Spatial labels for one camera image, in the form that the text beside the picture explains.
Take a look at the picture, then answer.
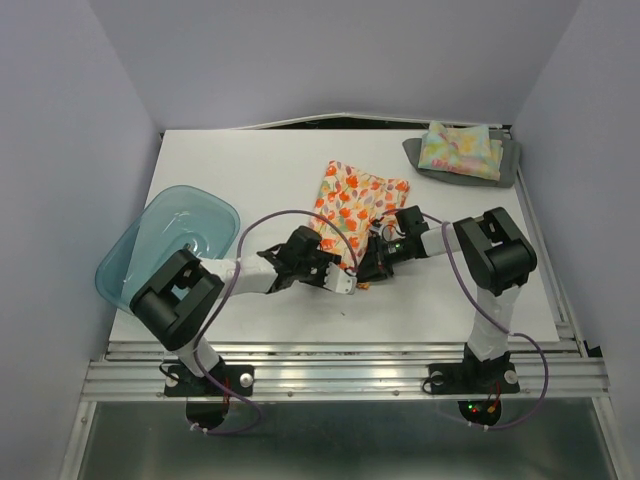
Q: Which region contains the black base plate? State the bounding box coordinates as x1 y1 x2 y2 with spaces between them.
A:
422 363 520 396
159 363 255 398

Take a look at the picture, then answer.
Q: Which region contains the blue plastic basin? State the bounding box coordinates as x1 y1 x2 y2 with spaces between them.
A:
95 185 241 312

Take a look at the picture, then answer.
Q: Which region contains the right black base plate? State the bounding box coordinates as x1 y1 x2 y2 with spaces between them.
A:
422 363 520 396

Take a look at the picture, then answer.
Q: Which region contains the aluminium frame rail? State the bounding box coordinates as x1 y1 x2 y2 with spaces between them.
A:
81 340 610 402

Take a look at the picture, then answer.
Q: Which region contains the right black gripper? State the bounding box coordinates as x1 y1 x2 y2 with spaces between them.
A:
355 233 410 284

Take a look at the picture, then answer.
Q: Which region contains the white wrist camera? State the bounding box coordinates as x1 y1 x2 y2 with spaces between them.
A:
369 219 389 241
323 263 357 295

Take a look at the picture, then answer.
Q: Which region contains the pastel floral skirt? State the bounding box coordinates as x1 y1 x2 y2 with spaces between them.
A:
418 122 503 181

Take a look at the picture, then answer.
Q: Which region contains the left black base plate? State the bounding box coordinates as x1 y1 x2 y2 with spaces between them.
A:
159 363 255 398

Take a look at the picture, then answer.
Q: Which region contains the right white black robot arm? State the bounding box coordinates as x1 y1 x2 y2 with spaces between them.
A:
358 206 537 395

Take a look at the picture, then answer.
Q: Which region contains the grey pleated skirt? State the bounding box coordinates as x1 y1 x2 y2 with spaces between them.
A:
402 130 522 189

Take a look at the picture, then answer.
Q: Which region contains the orange floral skirt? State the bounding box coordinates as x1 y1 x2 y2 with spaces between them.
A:
308 160 410 269

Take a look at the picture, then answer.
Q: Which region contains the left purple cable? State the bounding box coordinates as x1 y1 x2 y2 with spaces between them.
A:
192 209 359 435

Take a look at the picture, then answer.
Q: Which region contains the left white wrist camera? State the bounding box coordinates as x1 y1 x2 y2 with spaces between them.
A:
323 263 357 295

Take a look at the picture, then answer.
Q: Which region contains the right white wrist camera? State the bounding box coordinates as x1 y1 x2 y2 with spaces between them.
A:
369 219 389 241

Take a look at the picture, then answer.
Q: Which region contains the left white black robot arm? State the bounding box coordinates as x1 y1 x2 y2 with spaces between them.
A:
129 226 356 394

